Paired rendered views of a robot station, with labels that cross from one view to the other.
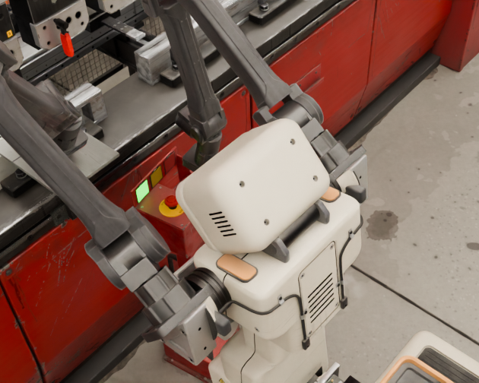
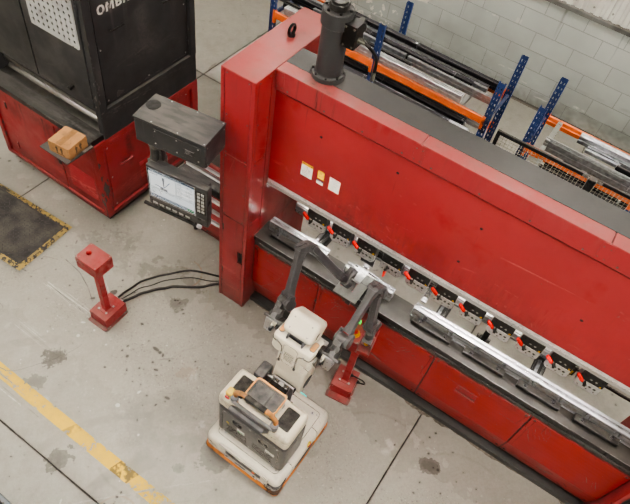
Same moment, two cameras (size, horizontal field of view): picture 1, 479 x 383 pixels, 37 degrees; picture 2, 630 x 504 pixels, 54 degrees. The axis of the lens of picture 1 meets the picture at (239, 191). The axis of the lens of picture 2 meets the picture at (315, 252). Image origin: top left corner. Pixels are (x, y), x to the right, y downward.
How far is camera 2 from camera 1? 295 cm
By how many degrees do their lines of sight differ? 45
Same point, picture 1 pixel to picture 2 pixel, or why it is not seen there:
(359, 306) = (376, 452)
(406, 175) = (468, 481)
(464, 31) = not seen: outside the picture
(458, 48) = not seen: outside the picture
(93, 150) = (355, 296)
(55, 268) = (333, 305)
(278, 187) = (299, 327)
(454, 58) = not seen: outside the picture
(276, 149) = (308, 323)
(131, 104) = (397, 308)
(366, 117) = (507, 458)
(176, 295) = (274, 314)
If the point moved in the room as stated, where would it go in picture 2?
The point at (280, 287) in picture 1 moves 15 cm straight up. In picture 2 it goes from (279, 338) to (281, 325)
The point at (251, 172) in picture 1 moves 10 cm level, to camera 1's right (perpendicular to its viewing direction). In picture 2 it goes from (299, 318) to (301, 333)
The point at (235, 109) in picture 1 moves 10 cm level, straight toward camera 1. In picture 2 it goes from (423, 355) to (409, 356)
